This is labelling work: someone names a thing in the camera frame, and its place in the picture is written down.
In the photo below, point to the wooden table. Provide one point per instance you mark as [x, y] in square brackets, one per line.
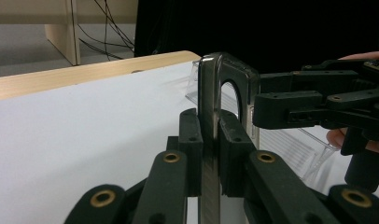
[85, 76]

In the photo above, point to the grey phone case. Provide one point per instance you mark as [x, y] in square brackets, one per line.
[209, 93]

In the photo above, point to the black curtain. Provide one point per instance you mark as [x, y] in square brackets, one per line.
[256, 28]

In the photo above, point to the white board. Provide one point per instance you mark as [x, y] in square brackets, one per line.
[85, 130]

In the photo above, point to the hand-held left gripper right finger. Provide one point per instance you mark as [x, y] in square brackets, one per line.
[237, 161]

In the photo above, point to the clear plastic packaging tray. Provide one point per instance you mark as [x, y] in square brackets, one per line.
[290, 146]

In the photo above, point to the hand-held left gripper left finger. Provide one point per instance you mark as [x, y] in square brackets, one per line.
[178, 174]

